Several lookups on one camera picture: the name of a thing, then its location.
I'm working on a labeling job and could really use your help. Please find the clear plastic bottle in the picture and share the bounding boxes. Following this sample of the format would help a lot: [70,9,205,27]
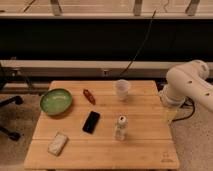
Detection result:
[115,116,128,141]

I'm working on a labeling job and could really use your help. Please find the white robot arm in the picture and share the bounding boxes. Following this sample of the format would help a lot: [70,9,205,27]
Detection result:
[159,60,213,112]

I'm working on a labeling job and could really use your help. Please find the translucent plastic cup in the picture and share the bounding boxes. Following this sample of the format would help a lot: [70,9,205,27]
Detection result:
[114,79,131,101]

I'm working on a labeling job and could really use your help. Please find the brown snack wrapper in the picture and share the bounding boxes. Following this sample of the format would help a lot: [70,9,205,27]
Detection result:
[83,89,96,105]

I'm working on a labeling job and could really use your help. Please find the black smartphone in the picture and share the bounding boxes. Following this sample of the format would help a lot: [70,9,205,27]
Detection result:
[82,111,100,134]

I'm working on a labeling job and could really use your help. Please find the green bowl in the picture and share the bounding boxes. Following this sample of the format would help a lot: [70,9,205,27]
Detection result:
[40,88,73,116]

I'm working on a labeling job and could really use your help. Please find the white sponge block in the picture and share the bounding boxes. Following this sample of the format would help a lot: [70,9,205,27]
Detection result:
[48,132,69,156]

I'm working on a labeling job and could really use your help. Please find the black hanging cable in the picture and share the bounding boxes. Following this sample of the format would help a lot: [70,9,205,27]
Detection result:
[119,9,157,77]

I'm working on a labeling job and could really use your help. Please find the black floor cables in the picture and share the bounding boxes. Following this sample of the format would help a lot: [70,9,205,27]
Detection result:
[172,97,196,123]

